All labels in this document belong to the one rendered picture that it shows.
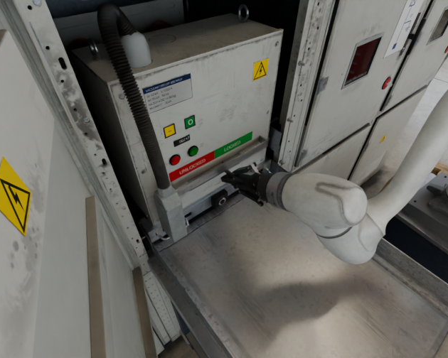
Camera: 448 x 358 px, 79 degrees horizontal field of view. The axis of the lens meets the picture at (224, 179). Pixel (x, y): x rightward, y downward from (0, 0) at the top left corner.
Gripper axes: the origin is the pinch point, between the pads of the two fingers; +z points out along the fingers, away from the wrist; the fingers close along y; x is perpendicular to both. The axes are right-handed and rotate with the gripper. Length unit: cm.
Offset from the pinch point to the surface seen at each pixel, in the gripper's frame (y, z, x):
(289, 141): 0.4, 3.4, 30.7
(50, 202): -22, -29, -42
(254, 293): 28.8, -13.1, -12.6
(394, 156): 87, 54, 202
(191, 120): -21.6, -4.3, -7.8
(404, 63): -7, -2, 109
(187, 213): 7.7, 11.4, -13.6
